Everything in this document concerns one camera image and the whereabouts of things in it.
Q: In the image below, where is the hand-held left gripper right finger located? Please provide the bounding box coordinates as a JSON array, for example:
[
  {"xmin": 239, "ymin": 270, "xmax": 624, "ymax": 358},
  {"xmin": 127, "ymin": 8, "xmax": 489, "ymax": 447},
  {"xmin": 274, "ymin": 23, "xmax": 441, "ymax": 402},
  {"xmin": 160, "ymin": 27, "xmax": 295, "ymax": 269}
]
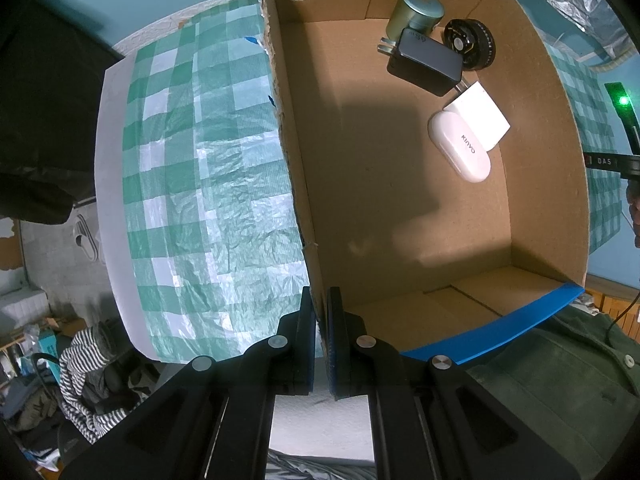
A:
[{"xmin": 325, "ymin": 286, "xmax": 586, "ymax": 480}]

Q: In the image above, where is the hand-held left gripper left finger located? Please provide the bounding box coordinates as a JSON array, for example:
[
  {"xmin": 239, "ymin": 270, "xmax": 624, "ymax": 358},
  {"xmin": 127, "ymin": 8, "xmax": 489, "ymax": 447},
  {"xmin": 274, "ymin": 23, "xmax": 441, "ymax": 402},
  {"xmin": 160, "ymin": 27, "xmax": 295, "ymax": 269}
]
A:
[{"xmin": 60, "ymin": 285, "xmax": 318, "ymax": 480}]

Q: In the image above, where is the white square charger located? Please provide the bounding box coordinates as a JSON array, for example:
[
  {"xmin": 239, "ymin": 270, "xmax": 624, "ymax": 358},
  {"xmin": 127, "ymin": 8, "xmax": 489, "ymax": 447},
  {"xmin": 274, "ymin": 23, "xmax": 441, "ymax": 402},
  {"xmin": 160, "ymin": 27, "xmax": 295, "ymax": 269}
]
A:
[{"xmin": 442, "ymin": 82, "xmax": 511, "ymax": 152}]

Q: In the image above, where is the white oval case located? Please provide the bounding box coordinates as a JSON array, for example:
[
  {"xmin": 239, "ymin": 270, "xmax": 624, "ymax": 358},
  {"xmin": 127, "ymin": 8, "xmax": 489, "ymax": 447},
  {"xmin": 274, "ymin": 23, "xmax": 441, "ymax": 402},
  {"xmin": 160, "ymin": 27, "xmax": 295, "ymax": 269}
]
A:
[{"xmin": 427, "ymin": 110, "xmax": 492, "ymax": 182}]

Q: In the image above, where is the brown cardboard box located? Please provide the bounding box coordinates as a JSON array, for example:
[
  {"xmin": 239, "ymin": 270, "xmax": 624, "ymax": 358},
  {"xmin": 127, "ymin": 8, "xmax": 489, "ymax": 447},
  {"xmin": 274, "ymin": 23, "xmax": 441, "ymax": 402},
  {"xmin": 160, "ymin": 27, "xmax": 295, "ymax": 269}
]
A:
[{"xmin": 259, "ymin": 0, "xmax": 592, "ymax": 365}]

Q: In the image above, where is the black round dial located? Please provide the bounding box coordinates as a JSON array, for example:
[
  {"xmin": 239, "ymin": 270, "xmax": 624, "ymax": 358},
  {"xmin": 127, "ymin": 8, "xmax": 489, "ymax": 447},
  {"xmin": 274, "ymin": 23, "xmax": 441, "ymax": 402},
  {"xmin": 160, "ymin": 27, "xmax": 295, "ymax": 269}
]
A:
[{"xmin": 442, "ymin": 18, "xmax": 496, "ymax": 71}]

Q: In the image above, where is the dark grey charger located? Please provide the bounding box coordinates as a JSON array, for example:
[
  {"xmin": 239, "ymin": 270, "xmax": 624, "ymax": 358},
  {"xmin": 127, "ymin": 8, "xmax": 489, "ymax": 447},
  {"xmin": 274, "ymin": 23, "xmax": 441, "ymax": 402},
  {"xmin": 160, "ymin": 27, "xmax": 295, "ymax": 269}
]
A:
[{"xmin": 377, "ymin": 27, "xmax": 465, "ymax": 97}]

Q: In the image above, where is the round green tin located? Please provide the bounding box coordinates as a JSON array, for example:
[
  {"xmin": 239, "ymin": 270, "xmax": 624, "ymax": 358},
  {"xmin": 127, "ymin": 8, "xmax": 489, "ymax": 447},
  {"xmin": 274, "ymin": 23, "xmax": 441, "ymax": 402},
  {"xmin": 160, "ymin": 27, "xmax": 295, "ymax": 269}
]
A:
[{"xmin": 386, "ymin": 0, "xmax": 446, "ymax": 41}]

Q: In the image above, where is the person's right hand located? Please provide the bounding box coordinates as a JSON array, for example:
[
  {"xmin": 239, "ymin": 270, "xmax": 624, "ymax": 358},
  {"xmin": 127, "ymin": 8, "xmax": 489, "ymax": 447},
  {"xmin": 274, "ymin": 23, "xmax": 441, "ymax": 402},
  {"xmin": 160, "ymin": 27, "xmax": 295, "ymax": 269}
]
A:
[{"xmin": 622, "ymin": 180, "xmax": 640, "ymax": 251}]

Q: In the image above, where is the grey striped fabric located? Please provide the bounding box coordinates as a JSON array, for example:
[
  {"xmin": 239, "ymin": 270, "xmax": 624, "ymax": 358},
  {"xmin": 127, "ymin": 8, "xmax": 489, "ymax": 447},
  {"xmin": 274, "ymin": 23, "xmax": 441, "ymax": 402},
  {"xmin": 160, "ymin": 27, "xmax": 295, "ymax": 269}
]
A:
[{"xmin": 267, "ymin": 450, "xmax": 376, "ymax": 480}]

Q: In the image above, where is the green jacket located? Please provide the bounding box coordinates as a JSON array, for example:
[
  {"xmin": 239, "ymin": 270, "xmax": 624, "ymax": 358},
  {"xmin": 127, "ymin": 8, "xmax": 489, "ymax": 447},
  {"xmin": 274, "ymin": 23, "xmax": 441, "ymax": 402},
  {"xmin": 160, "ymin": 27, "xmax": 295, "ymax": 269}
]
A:
[{"xmin": 465, "ymin": 305, "xmax": 640, "ymax": 480}]

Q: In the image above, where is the large green checkered plastic tablecloth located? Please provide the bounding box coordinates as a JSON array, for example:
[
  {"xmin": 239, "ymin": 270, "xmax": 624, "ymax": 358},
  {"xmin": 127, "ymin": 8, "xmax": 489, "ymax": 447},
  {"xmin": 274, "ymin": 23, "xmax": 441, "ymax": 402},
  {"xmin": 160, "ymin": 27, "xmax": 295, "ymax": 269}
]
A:
[{"xmin": 122, "ymin": 0, "xmax": 623, "ymax": 363}]

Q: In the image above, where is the black white striped cloth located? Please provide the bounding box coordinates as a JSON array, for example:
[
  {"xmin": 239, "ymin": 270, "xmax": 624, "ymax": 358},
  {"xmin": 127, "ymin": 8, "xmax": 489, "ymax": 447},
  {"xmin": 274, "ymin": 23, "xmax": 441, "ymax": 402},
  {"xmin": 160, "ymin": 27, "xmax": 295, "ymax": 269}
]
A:
[{"xmin": 60, "ymin": 325, "xmax": 146, "ymax": 443}]

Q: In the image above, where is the white slipper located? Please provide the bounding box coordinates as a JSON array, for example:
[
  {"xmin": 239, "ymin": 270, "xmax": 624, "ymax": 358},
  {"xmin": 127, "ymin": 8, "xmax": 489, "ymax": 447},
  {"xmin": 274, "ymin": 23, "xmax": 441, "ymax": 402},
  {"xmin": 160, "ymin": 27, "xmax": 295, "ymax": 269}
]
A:
[{"xmin": 74, "ymin": 215, "xmax": 103, "ymax": 262}]

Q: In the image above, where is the black cable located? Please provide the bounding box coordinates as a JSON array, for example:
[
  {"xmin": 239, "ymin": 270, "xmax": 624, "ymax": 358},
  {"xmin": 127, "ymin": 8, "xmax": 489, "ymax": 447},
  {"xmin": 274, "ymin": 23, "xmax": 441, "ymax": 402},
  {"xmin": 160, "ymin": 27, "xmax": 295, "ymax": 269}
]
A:
[{"xmin": 605, "ymin": 287, "xmax": 640, "ymax": 336}]

